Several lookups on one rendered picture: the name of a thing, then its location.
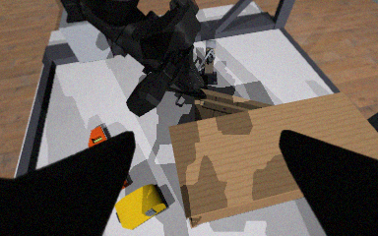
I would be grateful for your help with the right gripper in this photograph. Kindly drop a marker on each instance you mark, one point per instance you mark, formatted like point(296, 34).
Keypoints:
point(178, 69)

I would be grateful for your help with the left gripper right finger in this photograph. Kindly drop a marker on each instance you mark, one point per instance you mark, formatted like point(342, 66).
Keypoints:
point(340, 186)

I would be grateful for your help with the brown wooden cabinet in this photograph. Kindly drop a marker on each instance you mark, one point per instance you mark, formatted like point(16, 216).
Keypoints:
point(230, 155)

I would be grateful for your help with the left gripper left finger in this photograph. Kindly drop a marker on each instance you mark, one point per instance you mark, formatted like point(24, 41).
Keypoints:
point(74, 196)

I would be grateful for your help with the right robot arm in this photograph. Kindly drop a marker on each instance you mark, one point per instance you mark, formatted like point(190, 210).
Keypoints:
point(176, 29)

